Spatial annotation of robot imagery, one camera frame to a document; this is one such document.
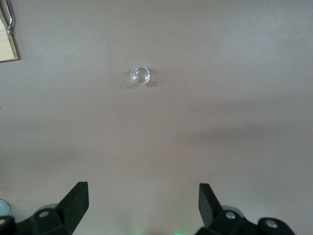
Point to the clear glass measuring cup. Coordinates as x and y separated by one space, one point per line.
140 76

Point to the brown table cover sheet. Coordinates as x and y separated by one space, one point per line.
195 122

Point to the green bottle with clear base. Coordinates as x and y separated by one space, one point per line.
3 206

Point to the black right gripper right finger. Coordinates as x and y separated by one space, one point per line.
210 210

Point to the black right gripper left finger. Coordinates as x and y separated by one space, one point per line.
71 210

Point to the wooden cutting board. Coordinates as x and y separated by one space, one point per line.
6 46

